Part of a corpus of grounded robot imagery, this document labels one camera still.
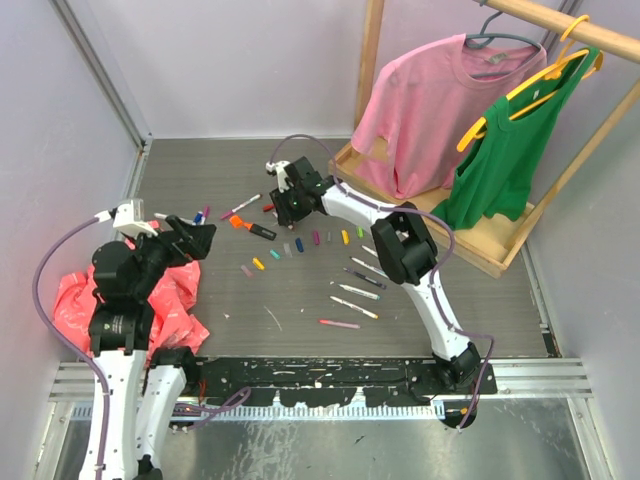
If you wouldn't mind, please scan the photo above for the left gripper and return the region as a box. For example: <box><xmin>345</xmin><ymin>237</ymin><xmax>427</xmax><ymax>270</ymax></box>
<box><xmin>123</xmin><ymin>214</ymin><xmax>214</xmax><ymax>297</ymax></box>

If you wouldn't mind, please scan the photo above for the pink cap marker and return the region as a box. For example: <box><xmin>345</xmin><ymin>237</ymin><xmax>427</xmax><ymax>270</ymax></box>
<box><xmin>220</xmin><ymin>193</ymin><xmax>262</xmax><ymax>220</ymax></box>

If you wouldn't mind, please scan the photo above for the orange highlighter cap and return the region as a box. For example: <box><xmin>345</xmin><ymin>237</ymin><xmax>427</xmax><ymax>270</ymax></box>
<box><xmin>229</xmin><ymin>215</ymin><xmax>245</xmax><ymax>229</ymax></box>

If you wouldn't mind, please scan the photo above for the orange black highlighter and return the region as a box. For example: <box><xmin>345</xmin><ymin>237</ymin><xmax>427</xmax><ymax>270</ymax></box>
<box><xmin>244</xmin><ymin>223</ymin><xmax>277</xmax><ymax>241</ymax></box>

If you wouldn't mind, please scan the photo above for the clear pink pen cap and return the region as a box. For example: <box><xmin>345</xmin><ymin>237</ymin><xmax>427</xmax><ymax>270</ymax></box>
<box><xmin>240</xmin><ymin>265</ymin><xmax>254</xmax><ymax>278</ymax></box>

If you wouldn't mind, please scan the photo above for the magenta marker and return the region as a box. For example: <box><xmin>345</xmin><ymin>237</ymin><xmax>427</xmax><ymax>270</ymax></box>
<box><xmin>361</xmin><ymin>245</ymin><xmax>378</xmax><ymax>258</ymax></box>

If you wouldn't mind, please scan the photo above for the purple marker pen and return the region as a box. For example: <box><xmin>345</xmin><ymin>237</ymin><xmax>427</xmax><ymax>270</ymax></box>
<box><xmin>342</xmin><ymin>267</ymin><xmax>387</xmax><ymax>290</ymax></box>

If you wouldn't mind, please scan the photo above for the teal marker pen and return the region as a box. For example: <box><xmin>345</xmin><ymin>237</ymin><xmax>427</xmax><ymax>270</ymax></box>
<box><xmin>338</xmin><ymin>283</ymin><xmax>380</xmax><ymax>301</ymax></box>

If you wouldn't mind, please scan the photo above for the yellow marker pen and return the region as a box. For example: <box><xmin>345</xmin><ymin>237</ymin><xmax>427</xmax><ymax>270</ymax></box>
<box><xmin>328</xmin><ymin>296</ymin><xmax>379</xmax><ymax>319</ymax></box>

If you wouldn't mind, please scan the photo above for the light pink marker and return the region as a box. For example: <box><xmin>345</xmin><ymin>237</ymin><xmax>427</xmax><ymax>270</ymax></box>
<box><xmin>318</xmin><ymin>319</ymin><xmax>361</xmax><ymax>330</ymax></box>

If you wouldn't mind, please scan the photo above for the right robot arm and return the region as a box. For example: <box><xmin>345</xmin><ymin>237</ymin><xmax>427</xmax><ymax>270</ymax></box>
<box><xmin>265</xmin><ymin>157</ymin><xmax>481</xmax><ymax>394</ymax></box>

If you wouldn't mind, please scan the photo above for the red crumpled plastic bag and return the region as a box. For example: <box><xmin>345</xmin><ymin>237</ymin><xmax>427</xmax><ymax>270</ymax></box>
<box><xmin>53</xmin><ymin>238</ymin><xmax>209</xmax><ymax>358</ymax></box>

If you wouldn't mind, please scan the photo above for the pink t-shirt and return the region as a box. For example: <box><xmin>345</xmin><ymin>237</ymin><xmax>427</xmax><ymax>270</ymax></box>
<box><xmin>351</xmin><ymin>34</ymin><xmax>547</xmax><ymax>199</ymax></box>

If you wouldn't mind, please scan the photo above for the green tank top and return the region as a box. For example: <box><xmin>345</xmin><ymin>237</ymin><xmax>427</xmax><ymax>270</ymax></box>
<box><xmin>431</xmin><ymin>47</ymin><xmax>603</xmax><ymax>230</ymax></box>

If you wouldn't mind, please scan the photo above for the wooden clothes rack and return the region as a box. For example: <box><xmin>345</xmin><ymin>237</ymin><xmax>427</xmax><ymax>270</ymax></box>
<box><xmin>330</xmin><ymin>1</ymin><xmax>639</xmax><ymax>278</ymax></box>

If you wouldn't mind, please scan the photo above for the grey hanger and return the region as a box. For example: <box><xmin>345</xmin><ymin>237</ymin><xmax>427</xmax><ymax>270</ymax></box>
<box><xmin>464</xmin><ymin>10</ymin><xmax>543</xmax><ymax>65</ymax></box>

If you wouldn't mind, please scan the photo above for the yellow hanger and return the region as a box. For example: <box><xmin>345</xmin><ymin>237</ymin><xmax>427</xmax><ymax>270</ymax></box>
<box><xmin>456</xmin><ymin>14</ymin><xmax>590</xmax><ymax>152</ymax></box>

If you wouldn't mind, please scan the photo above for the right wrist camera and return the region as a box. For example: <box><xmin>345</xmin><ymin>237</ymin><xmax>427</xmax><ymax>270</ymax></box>
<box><xmin>265</xmin><ymin>161</ymin><xmax>290</xmax><ymax>193</ymax></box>

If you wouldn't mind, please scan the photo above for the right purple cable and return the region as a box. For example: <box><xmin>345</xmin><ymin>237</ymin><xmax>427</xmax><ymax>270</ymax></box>
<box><xmin>267</xmin><ymin>133</ymin><xmax>496</xmax><ymax>431</ymax></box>

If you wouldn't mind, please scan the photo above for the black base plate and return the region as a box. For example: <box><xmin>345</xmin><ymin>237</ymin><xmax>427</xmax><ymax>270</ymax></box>
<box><xmin>183</xmin><ymin>357</ymin><xmax>475</xmax><ymax>408</ymax></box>

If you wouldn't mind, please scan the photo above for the cable duct rail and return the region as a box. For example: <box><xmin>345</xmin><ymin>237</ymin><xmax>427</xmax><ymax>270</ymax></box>
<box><xmin>72</xmin><ymin>402</ymin><xmax>447</xmax><ymax>422</ymax></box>

